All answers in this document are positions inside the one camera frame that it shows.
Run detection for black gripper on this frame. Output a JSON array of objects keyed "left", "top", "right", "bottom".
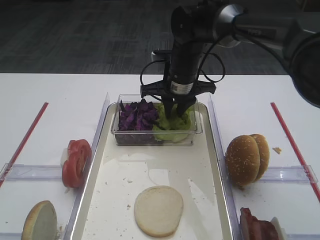
[{"left": 140, "top": 40, "right": 216, "bottom": 121}]

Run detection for green lettuce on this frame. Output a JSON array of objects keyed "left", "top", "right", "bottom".
[{"left": 152, "top": 103, "right": 195, "bottom": 143}]

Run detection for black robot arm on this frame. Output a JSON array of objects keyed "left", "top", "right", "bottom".
[{"left": 140, "top": 0, "right": 320, "bottom": 117}]

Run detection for bread crumb piece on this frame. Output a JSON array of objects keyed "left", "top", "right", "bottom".
[{"left": 272, "top": 147, "right": 282, "bottom": 154}]

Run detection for tomato slices stack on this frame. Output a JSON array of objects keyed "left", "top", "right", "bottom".
[{"left": 61, "top": 139, "right": 92, "bottom": 188}]

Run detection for sliced meat stack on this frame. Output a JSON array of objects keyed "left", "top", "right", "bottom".
[{"left": 240, "top": 207, "right": 279, "bottom": 240}]

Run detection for purple cabbage leaves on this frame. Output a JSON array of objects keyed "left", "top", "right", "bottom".
[{"left": 118, "top": 98, "right": 159, "bottom": 131}]

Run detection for clear plastic salad container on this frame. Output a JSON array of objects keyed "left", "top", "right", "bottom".
[{"left": 110, "top": 94, "right": 203, "bottom": 146}]

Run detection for sesame bun top front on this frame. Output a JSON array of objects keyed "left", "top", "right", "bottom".
[{"left": 225, "top": 135, "right": 260, "bottom": 186}]

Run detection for sesame bun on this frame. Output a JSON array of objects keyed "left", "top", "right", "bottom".
[
  {"left": 250, "top": 134, "right": 270, "bottom": 182},
  {"left": 225, "top": 135, "right": 260, "bottom": 186}
]

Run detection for metal baking tray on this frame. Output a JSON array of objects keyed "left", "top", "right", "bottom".
[{"left": 70, "top": 104, "right": 233, "bottom": 240}]

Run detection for sesame bun top rear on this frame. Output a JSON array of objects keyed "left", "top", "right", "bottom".
[{"left": 250, "top": 134, "right": 270, "bottom": 182}]

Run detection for bun bottom on tray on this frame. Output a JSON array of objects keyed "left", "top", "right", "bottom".
[{"left": 133, "top": 185, "right": 184, "bottom": 238}]

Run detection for right upper clear pusher track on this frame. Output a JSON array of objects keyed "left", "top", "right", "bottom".
[{"left": 258, "top": 165, "right": 318, "bottom": 184}]

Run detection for clear pusher track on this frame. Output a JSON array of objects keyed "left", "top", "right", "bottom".
[
  {"left": 258, "top": 165, "right": 318, "bottom": 184},
  {"left": 0, "top": 163, "right": 62, "bottom": 181}
]

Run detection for left upper clear pusher track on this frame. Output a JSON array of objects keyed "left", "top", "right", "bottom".
[{"left": 0, "top": 163, "right": 62, "bottom": 181}]

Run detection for upright bun half left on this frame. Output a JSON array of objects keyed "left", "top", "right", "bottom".
[{"left": 20, "top": 200, "right": 57, "bottom": 240}]

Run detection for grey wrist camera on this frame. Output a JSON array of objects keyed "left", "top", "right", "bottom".
[{"left": 151, "top": 49, "right": 172, "bottom": 63}]

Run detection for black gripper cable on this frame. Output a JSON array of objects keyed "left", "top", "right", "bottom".
[{"left": 139, "top": 37, "right": 227, "bottom": 87}]

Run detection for left clear divider wall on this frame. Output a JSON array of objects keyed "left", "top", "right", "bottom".
[{"left": 61, "top": 92, "right": 110, "bottom": 240}]

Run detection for clear divider wall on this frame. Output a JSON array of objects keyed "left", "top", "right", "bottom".
[
  {"left": 208, "top": 94, "right": 243, "bottom": 240},
  {"left": 61, "top": 92, "right": 110, "bottom": 240}
]

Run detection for left red strip rail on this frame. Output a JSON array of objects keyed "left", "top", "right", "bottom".
[{"left": 0, "top": 102, "right": 49, "bottom": 186}]

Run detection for red strip rail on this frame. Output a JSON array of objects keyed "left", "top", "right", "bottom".
[
  {"left": 270, "top": 102, "right": 320, "bottom": 201},
  {"left": 0, "top": 102, "right": 49, "bottom": 186}
]

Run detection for right clear divider wall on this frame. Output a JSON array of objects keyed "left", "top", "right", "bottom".
[{"left": 208, "top": 94, "right": 243, "bottom": 240}]

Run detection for right red strip rail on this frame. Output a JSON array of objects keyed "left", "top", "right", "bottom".
[{"left": 270, "top": 102, "right": 320, "bottom": 201}]

